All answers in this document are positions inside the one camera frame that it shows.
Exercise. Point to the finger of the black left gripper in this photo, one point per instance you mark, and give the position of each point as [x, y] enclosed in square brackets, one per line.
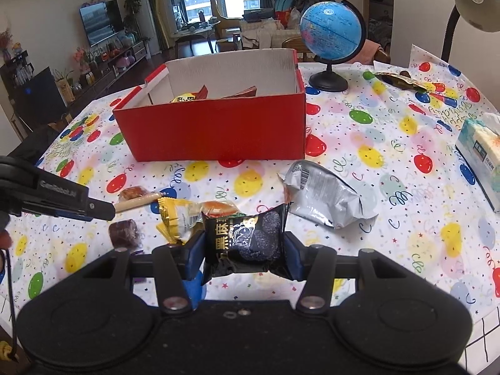
[96, 209]
[82, 216]

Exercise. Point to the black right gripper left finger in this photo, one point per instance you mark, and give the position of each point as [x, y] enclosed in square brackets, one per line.
[171, 266]

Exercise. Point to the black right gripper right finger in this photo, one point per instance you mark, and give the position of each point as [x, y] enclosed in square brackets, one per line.
[316, 266]

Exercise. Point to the beige sausage stick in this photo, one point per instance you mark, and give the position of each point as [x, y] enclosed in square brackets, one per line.
[138, 202]

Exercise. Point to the clear pastry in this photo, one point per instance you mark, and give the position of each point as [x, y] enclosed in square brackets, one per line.
[132, 193]

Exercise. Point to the brown gold round snack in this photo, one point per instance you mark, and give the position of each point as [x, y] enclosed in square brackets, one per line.
[125, 234]

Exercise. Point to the blue snack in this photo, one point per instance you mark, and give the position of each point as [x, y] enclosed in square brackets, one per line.
[196, 289]

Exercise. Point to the yellow snack packet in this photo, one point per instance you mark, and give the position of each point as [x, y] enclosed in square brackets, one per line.
[180, 219]

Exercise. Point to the black sesame snack packet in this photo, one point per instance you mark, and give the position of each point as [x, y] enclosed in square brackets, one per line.
[246, 244]

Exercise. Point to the silver foil snack bag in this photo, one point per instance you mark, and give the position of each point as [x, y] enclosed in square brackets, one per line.
[320, 196]

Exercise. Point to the yellow red chip bag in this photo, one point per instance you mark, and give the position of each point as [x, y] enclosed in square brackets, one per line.
[185, 97]

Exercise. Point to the red long snack pack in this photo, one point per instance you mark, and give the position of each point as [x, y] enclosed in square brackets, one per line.
[202, 94]

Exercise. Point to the tv cabinet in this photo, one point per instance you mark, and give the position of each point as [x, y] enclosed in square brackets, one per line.
[101, 74]

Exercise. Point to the balloon pattern tablecloth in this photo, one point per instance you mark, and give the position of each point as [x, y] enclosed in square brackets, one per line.
[395, 148]

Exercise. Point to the red cardboard box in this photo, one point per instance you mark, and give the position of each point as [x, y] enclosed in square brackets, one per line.
[269, 126]

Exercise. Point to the television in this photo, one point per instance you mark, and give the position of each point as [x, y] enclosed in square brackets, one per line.
[101, 20]

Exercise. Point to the tissue pack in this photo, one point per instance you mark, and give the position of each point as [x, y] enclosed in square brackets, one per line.
[478, 143]

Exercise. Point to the dark wrapper on table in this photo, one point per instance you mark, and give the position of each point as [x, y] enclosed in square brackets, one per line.
[401, 82]

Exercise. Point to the wooden chair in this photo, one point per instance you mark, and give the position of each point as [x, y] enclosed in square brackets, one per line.
[297, 44]

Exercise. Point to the coffee table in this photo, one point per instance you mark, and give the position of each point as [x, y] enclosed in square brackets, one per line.
[202, 33]

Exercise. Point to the blue desk globe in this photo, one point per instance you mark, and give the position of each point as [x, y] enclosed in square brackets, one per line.
[335, 32]

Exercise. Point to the sofa with clothes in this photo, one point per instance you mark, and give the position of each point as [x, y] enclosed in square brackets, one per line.
[272, 32]

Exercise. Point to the black desk lamp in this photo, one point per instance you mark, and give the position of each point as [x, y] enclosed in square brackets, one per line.
[481, 14]

